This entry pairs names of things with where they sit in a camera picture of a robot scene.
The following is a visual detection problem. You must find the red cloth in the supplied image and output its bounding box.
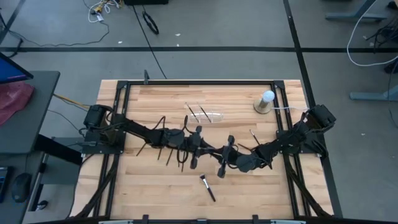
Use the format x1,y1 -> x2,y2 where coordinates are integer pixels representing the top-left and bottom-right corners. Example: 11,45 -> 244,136
0,81 -> 35,126

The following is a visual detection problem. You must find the black box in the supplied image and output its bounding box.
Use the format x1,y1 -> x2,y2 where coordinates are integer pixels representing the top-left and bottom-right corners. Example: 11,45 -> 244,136
123,0 -> 170,6

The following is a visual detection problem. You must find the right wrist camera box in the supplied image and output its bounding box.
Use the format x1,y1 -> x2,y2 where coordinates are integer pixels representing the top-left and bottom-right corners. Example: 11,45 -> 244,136
235,153 -> 261,174

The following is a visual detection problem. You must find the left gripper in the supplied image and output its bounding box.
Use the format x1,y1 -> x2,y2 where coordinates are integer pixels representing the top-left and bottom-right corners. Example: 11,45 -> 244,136
183,125 -> 220,170

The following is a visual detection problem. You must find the table lamp white bulb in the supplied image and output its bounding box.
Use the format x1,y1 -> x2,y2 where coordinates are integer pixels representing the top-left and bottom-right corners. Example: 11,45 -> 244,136
252,90 -> 276,115

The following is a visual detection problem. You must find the large brush silver ferrule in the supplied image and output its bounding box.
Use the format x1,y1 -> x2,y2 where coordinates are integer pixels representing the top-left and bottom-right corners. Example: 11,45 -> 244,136
199,174 -> 216,203

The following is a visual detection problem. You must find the white floor cable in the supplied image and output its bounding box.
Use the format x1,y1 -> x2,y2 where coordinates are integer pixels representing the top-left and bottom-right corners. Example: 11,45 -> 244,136
346,0 -> 398,67

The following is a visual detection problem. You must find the black stand crossbar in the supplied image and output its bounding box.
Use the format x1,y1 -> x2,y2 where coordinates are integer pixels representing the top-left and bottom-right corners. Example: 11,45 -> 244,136
33,133 -> 84,166

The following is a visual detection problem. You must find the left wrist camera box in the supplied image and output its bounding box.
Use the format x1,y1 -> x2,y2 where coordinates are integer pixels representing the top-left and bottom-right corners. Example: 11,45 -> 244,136
166,128 -> 187,147

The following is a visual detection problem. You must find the clear acrylic brush organizer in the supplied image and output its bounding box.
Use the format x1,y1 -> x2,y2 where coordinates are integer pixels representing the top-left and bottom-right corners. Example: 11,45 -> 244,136
185,104 -> 225,124

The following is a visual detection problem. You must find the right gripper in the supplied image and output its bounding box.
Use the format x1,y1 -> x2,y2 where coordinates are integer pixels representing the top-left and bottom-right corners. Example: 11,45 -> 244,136
207,136 -> 240,179

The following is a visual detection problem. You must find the white cable bundle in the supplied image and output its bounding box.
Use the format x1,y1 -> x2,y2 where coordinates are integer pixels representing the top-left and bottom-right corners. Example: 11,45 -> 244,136
88,0 -> 121,24

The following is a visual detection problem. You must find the monitor with blue screen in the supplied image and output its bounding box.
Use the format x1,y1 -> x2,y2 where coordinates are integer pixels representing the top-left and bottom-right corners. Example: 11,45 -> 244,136
0,51 -> 34,85

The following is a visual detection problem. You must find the yellow cable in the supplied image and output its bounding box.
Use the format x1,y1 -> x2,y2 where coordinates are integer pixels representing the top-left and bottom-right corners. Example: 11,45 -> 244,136
52,93 -> 91,111

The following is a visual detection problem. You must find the black computer mouse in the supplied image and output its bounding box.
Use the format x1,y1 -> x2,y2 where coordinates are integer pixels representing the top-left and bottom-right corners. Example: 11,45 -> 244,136
11,172 -> 33,204

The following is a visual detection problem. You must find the dark grey side desk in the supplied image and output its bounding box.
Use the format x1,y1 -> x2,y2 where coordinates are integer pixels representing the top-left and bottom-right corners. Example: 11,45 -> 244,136
0,70 -> 62,224

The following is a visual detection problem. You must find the straight black floor cable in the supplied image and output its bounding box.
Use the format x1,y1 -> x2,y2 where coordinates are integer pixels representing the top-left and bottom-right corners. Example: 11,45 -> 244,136
131,4 -> 168,80

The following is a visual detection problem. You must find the black coiled cable ring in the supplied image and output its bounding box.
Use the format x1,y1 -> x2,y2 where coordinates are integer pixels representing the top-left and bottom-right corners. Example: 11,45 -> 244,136
142,11 -> 160,35

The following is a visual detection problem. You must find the white lamp cable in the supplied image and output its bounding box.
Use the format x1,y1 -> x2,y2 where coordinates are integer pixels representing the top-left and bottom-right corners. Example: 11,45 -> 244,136
271,105 -> 310,112

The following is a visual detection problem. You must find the long black floor cable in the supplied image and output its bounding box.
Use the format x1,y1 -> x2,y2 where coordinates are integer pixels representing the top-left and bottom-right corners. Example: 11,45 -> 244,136
0,12 -> 110,58

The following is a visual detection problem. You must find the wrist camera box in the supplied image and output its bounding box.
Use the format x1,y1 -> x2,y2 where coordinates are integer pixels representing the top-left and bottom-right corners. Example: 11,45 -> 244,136
166,128 -> 187,147
235,153 -> 261,174

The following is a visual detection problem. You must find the black cable bundle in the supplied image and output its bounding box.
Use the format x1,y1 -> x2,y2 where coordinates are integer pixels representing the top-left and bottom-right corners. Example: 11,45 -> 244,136
366,17 -> 398,54

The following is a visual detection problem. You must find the black aluminium table frame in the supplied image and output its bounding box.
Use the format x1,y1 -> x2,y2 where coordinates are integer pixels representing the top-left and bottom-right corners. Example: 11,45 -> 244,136
70,79 -> 335,224

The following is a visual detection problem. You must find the grey desk foot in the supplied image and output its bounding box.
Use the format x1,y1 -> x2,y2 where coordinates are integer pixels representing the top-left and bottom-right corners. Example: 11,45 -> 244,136
349,83 -> 398,102
325,0 -> 389,23

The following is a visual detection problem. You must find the black keyboard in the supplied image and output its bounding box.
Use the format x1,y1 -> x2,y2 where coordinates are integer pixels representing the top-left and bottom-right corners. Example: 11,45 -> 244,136
0,166 -> 14,203

